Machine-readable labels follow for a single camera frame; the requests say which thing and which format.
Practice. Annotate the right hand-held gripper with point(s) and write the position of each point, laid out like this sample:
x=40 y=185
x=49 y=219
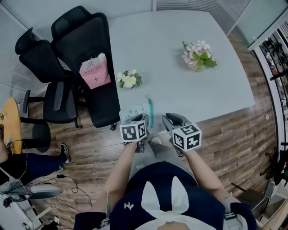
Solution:
x=187 y=137

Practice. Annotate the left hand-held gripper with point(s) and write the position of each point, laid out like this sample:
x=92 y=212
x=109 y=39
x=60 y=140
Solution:
x=131 y=132

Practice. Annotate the teal pencil pouch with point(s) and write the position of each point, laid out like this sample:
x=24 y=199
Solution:
x=135 y=110

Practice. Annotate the person's left forearm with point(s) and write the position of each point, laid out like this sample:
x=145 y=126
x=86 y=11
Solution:
x=120 y=173

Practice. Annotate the person's right forearm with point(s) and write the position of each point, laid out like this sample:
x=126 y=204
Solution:
x=204 y=175

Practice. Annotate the person's grey trousers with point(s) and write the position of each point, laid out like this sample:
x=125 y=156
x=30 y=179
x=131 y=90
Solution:
x=164 y=155

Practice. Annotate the white flowers in pot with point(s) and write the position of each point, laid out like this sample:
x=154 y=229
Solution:
x=129 y=79

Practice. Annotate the pink paper bag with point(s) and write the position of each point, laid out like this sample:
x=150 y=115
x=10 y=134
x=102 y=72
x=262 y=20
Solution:
x=94 y=75

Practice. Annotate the pink flowers in pot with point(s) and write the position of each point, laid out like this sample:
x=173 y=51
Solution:
x=199 y=55

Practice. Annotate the person's navy shirt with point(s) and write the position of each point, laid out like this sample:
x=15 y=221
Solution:
x=202 y=202

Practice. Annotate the black mesh office chair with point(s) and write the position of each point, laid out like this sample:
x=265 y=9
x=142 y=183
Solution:
x=38 y=63
x=90 y=38

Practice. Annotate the black round stool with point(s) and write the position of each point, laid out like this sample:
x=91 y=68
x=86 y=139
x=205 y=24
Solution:
x=41 y=134

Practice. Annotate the grey chair with wooden legs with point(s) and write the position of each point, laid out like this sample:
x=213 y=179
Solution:
x=252 y=197

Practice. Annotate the black metal railing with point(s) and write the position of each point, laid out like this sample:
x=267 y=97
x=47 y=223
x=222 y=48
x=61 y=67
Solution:
x=270 y=67

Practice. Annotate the black swivel chair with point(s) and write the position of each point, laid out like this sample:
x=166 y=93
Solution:
x=280 y=168

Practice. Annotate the grey curved chair seat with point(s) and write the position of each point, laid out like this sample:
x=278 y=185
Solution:
x=46 y=191

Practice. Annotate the round yellow wooden table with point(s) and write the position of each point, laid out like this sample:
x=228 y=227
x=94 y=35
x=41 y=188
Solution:
x=12 y=121

